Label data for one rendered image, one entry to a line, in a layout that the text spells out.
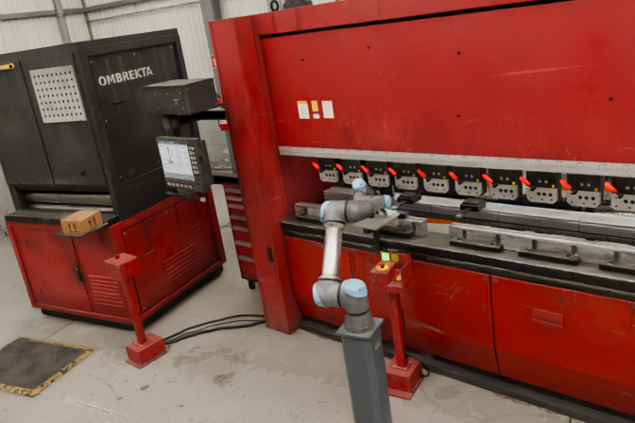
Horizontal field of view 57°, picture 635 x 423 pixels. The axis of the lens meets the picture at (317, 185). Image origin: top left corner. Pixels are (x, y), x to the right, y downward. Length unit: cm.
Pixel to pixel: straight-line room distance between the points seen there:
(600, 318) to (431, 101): 138
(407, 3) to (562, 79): 89
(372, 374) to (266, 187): 163
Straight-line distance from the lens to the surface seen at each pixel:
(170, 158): 406
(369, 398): 304
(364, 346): 287
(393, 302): 352
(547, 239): 324
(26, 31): 1022
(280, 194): 413
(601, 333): 324
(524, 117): 306
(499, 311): 340
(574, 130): 299
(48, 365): 502
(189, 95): 378
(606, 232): 342
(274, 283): 431
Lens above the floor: 226
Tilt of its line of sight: 16 degrees down
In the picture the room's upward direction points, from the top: 9 degrees counter-clockwise
